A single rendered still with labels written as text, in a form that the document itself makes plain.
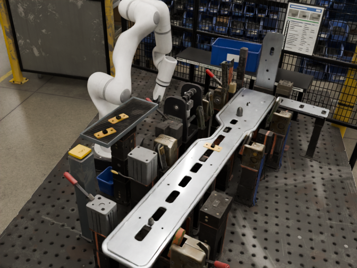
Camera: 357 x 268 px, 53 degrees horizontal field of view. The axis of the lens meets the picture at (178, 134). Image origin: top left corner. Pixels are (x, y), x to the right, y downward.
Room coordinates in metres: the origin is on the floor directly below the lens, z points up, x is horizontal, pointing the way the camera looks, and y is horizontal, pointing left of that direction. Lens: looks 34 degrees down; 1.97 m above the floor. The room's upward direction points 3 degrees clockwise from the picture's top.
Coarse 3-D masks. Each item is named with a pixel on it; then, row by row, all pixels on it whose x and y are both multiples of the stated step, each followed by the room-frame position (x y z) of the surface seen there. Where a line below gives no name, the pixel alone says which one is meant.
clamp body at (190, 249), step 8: (184, 240) 0.77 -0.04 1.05; (192, 240) 0.75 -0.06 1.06; (176, 248) 0.72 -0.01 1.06; (184, 248) 0.72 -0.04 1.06; (192, 248) 0.72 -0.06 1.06; (200, 248) 0.73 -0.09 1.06; (208, 248) 0.73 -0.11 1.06; (176, 256) 0.71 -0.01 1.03; (184, 256) 0.70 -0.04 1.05; (192, 256) 0.70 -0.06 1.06; (200, 256) 0.70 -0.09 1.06; (208, 256) 0.73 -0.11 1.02; (176, 264) 0.71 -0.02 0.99; (184, 264) 0.71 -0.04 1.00; (192, 264) 0.69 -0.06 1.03; (200, 264) 0.68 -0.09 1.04
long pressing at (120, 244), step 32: (256, 96) 1.86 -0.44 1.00; (224, 128) 1.51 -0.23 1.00; (256, 128) 1.53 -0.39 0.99; (192, 160) 1.24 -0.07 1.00; (224, 160) 1.25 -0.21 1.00; (160, 192) 1.03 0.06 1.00; (192, 192) 1.04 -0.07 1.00; (128, 224) 0.86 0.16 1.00; (160, 224) 0.87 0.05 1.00; (128, 256) 0.73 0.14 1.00
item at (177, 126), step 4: (168, 120) 1.44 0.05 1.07; (172, 124) 1.40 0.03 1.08; (176, 124) 1.40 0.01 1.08; (180, 124) 1.40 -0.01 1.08; (172, 128) 1.37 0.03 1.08; (176, 128) 1.37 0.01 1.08; (180, 128) 1.38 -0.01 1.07; (172, 132) 1.37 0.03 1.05; (176, 132) 1.36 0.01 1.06; (180, 132) 1.39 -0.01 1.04; (172, 136) 1.37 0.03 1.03; (176, 136) 1.36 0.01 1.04; (180, 136) 1.39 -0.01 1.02; (180, 140) 1.39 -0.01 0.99; (180, 144) 1.39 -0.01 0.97
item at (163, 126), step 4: (160, 124) 1.36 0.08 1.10; (164, 124) 1.36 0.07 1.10; (168, 124) 1.36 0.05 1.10; (156, 128) 1.34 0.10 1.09; (160, 128) 1.33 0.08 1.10; (164, 128) 1.33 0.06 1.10; (168, 128) 1.36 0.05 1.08; (156, 132) 1.34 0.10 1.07; (160, 132) 1.33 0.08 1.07; (164, 132) 1.33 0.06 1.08; (168, 132) 1.36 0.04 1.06; (156, 136) 1.34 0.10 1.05
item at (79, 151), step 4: (76, 148) 1.07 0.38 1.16; (80, 148) 1.07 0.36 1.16; (84, 148) 1.07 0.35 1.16; (88, 148) 1.07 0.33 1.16; (72, 152) 1.05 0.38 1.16; (76, 152) 1.05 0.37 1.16; (80, 152) 1.05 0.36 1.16; (84, 152) 1.05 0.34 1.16; (88, 152) 1.06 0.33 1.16; (76, 156) 1.03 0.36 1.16; (80, 156) 1.02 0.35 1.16; (84, 156) 1.04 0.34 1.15
